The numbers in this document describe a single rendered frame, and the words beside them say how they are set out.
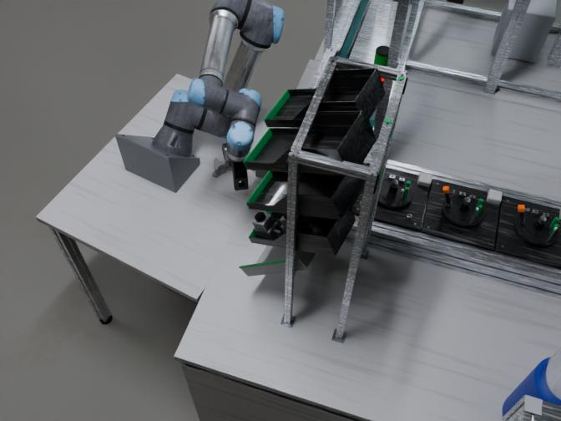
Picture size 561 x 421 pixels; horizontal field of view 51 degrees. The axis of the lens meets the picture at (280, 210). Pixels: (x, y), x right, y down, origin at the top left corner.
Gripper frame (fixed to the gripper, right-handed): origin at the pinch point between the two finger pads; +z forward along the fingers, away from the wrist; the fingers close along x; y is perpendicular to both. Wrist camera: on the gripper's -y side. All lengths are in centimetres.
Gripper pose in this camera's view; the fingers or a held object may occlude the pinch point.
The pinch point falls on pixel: (235, 174)
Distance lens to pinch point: 204.1
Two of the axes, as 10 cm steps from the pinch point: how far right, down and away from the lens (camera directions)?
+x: -9.7, 1.8, -1.8
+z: -1.4, 2.2, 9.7
